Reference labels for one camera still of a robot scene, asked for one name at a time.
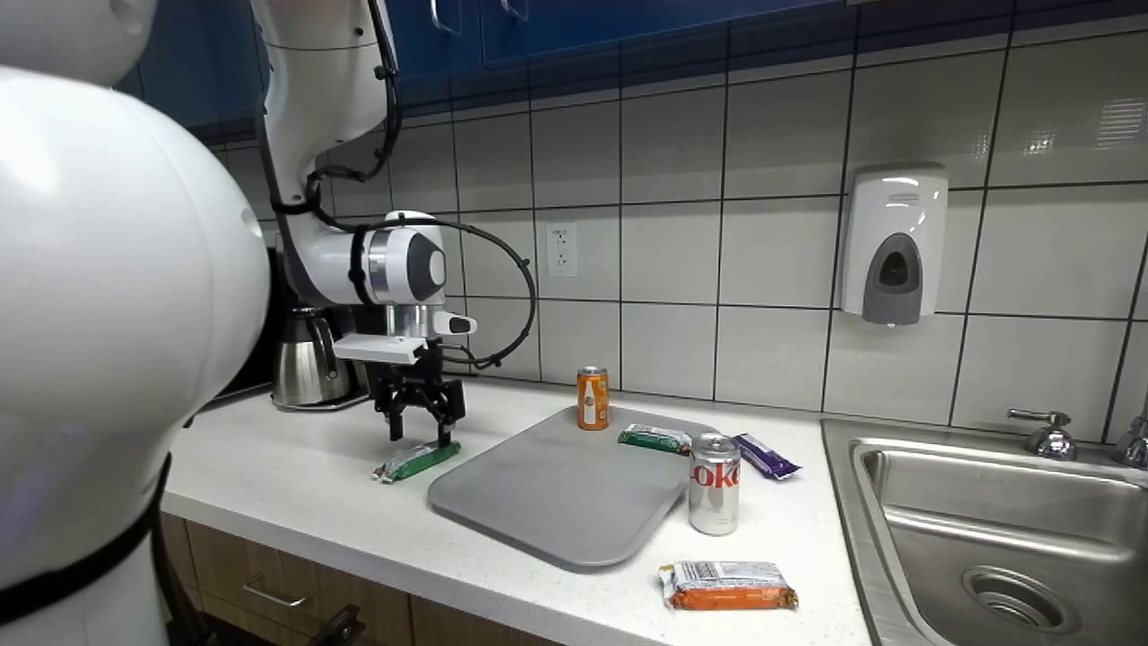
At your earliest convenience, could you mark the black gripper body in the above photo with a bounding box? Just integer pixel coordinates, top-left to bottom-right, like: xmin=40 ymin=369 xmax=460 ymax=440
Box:
xmin=365 ymin=362 xmax=467 ymax=424

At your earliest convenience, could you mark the green snack bar packet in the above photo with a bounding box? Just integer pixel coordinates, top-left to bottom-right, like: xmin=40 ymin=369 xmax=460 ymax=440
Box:
xmin=372 ymin=441 xmax=460 ymax=486

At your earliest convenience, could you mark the orange snack bar packet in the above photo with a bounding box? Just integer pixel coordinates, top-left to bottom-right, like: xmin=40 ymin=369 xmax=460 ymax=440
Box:
xmin=658 ymin=562 xmax=797 ymax=612

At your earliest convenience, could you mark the purple snack bar packet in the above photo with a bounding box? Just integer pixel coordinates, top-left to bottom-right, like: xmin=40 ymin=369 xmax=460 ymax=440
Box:
xmin=734 ymin=435 xmax=797 ymax=481

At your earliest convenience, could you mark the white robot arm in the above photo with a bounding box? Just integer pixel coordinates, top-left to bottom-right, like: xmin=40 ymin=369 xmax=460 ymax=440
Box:
xmin=251 ymin=0 xmax=472 ymax=448

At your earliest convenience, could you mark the grey plastic tray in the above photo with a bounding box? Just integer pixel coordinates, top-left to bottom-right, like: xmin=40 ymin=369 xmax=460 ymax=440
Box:
xmin=427 ymin=410 xmax=705 ymax=570

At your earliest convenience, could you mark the steel coffee carafe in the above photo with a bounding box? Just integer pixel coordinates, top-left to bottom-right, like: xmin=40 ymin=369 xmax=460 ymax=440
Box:
xmin=271 ymin=310 xmax=355 ymax=410

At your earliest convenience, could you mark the orange soda can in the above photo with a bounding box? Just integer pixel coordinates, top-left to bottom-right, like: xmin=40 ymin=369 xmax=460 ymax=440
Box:
xmin=573 ymin=368 xmax=610 ymax=430

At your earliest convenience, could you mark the green packet near orange can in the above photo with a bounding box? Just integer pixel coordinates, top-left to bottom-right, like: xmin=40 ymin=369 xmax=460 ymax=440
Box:
xmin=616 ymin=424 xmax=692 ymax=456

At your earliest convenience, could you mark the wooden cabinet drawer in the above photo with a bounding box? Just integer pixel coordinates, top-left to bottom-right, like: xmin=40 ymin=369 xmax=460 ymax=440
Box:
xmin=164 ymin=516 xmax=414 ymax=646

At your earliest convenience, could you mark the silver diet coke can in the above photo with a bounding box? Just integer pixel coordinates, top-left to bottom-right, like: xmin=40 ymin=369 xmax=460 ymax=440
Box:
xmin=690 ymin=435 xmax=740 ymax=537

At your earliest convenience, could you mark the blue upper cabinet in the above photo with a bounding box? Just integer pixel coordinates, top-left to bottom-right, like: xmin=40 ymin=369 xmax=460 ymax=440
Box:
xmin=122 ymin=0 xmax=1148 ymax=131

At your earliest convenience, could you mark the white soap dispenser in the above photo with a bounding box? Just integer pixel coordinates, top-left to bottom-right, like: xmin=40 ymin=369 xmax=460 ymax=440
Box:
xmin=843 ymin=167 xmax=947 ymax=327

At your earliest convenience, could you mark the stainless steel sink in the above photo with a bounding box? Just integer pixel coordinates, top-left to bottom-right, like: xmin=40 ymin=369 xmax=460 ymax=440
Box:
xmin=823 ymin=420 xmax=1148 ymax=646

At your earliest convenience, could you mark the chrome faucet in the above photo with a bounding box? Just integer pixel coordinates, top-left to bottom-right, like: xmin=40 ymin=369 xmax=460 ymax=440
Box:
xmin=1010 ymin=410 xmax=1076 ymax=460

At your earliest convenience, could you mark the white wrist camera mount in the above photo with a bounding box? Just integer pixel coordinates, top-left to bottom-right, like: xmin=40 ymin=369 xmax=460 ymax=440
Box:
xmin=332 ymin=307 xmax=476 ymax=368

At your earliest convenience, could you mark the white wall outlet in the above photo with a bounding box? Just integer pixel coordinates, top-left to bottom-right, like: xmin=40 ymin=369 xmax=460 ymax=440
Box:
xmin=543 ymin=222 xmax=577 ymax=278

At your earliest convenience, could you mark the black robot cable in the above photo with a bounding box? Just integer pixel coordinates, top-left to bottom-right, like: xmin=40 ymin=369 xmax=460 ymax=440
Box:
xmin=268 ymin=0 xmax=543 ymax=373

